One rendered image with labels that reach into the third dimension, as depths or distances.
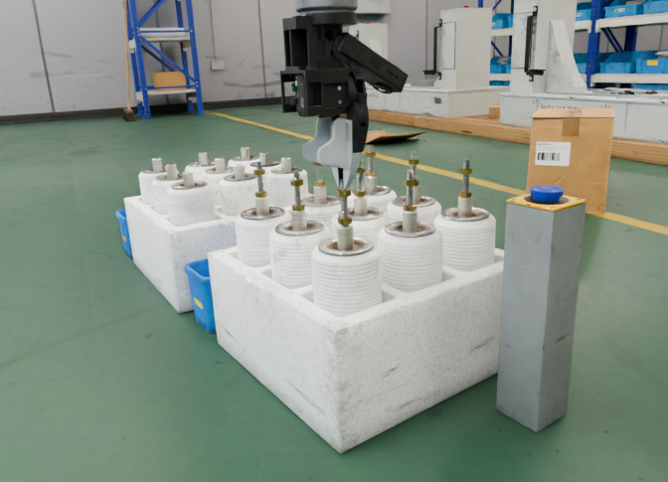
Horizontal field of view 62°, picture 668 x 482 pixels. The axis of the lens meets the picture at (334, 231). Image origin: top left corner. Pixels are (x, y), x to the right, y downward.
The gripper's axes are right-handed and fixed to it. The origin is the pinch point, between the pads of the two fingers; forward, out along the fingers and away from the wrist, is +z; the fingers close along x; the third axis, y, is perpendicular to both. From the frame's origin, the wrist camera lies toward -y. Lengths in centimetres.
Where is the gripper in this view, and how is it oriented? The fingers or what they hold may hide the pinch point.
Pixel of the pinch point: (347, 176)
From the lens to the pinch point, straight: 73.7
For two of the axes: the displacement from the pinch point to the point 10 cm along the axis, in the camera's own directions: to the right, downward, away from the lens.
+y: -8.7, 1.8, -4.6
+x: 4.9, 2.4, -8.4
